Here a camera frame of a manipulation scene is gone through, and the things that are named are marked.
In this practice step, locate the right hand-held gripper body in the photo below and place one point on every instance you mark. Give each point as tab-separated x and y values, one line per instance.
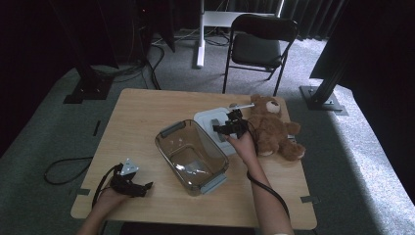
239	125

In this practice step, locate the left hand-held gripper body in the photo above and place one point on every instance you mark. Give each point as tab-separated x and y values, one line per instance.
124	182

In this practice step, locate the brown teddy bear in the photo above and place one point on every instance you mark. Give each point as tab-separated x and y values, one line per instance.
270	130

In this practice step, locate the clear plastic storage box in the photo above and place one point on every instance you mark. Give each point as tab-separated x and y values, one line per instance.
192	156

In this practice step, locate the person's right hand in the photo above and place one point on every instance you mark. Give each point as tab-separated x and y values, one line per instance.
244	148

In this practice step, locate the person's left hand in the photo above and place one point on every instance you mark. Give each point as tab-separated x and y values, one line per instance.
107	204

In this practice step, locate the grey round table grommet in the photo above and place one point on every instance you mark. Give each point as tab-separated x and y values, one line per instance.
232	105

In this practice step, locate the grey tape piece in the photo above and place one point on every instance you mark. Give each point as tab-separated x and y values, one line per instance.
310	199
83	192

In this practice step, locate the person's dark clothing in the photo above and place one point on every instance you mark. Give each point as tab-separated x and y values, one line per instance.
182	230

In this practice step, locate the black tape strip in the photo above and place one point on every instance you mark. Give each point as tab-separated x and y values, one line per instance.
96	128

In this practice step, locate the black folding chair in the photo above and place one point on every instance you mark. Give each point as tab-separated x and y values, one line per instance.
256	49

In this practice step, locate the black metal stand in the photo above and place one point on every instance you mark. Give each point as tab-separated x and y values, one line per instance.
89	88
321	98

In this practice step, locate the dark curtain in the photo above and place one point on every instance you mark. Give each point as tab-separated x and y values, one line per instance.
375	49

